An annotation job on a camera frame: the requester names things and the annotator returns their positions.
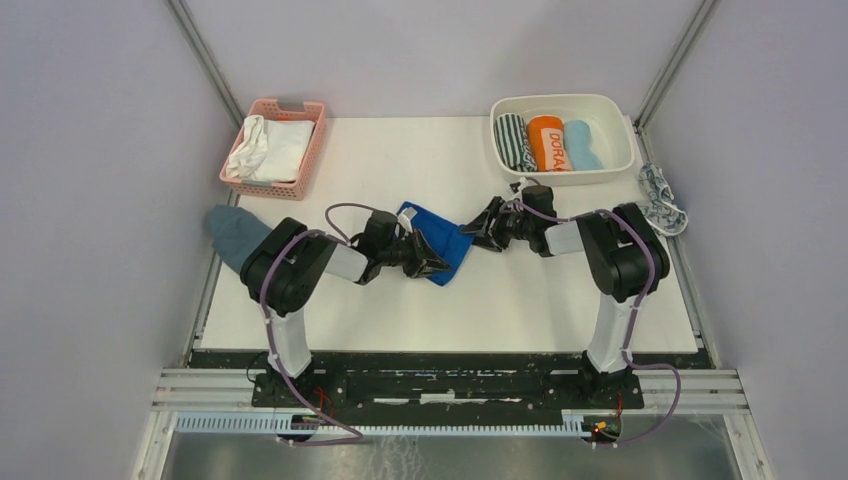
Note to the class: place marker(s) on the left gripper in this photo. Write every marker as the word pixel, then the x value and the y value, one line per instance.
pixel 424 260

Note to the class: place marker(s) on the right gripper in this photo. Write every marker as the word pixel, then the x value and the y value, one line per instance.
pixel 493 237

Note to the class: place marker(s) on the dark blue towel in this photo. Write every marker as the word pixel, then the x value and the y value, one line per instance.
pixel 443 236

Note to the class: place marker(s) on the light blue towel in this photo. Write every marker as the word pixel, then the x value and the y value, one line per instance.
pixel 578 139

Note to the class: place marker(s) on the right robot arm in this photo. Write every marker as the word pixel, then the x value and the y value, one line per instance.
pixel 626 261

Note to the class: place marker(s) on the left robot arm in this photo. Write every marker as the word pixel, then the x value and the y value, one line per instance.
pixel 282 273

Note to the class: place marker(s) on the striped rolled towel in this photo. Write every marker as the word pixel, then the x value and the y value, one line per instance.
pixel 512 143

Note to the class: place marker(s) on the orange rolled towel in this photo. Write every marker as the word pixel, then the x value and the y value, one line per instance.
pixel 547 143

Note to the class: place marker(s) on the white plastic tub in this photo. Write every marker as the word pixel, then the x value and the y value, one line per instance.
pixel 612 134

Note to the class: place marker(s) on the patterned white blue cloth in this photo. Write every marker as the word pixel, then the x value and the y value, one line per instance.
pixel 660 208

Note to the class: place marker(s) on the white folded towel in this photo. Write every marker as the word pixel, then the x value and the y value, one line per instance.
pixel 288 141

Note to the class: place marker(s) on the pink plastic basket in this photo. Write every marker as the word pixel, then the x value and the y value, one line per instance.
pixel 273 109

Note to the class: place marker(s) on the grey-blue towel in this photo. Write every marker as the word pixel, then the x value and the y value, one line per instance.
pixel 236 233

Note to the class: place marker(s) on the white crumpled cloth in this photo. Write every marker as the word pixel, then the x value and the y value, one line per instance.
pixel 248 155

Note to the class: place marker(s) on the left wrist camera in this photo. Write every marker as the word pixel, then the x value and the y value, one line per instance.
pixel 405 217

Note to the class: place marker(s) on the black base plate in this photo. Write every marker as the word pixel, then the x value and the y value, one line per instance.
pixel 459 389

